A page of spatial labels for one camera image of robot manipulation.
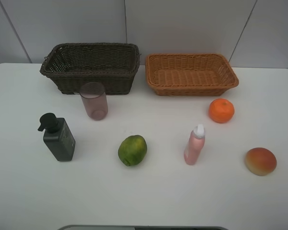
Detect dark brown wicker basket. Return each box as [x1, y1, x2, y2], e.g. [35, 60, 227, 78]
[40, 43, 140, 95]

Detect red yellow mango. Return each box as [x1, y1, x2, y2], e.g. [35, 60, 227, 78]
[244, 148, 277, 176]

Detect translucent pink plastic cup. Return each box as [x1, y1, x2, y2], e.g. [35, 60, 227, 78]
[80, 82, 108, 121]

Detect orange tangerine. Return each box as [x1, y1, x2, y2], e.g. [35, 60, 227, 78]
[208, 98, 235, 123]

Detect green lime fruit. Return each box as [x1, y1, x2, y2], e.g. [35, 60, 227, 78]
[118, 135, 147, 166]

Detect orange wicker basket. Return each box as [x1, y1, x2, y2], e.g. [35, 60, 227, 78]
[145, 54, 239, 96]

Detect pink spray bottle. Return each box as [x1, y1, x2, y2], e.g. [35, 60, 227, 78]
[184, 124, 205, 165]

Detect black pump dispenser bottle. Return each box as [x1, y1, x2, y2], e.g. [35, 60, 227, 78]
[38, 113, 75, 162]

